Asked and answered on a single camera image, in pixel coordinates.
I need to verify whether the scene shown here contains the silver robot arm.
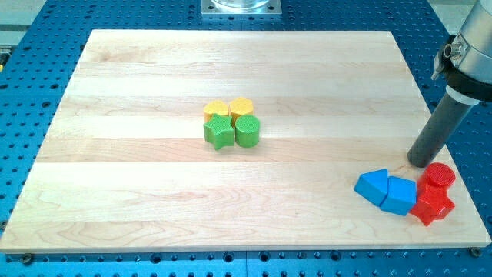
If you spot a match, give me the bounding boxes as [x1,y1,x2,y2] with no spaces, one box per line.
[431,0,491,105]

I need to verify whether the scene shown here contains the blue triangle block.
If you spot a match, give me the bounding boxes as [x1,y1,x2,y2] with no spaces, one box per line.
[354,169,389,206]

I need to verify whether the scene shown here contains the green cylinder block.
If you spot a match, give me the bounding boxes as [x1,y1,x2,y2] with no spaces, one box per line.
[235,115,260,148]

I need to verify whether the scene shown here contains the green star block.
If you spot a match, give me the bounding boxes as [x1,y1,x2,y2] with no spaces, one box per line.
[203,114,234,150]

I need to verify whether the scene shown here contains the yellow hexagon block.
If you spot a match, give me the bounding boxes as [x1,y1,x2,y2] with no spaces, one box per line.
[229,97,254,126]

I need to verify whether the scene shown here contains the yellow heart block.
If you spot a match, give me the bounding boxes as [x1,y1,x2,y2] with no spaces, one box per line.
[203,100,230,122]

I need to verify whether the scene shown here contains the light wooden board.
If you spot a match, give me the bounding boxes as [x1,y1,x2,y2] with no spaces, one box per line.
[1,29,490,254]

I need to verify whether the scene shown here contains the blue cube block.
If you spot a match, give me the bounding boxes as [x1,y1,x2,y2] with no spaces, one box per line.
[380,176,417,216]

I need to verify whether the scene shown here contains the red cylinder block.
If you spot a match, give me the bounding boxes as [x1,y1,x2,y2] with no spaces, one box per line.
[417,162,456,192]

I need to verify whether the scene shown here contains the red star block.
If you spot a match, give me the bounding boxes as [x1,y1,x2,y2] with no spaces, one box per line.
[410,185,455,226]

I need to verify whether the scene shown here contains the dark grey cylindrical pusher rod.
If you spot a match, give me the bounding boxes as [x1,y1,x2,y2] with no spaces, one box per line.
[407,92,477,168]

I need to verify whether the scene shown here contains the blue perforated metal table plate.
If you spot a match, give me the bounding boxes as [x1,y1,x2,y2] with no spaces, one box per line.
[1,0,491,276]

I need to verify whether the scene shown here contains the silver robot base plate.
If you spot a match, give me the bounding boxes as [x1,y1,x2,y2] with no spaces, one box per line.
[200,0,282,17]

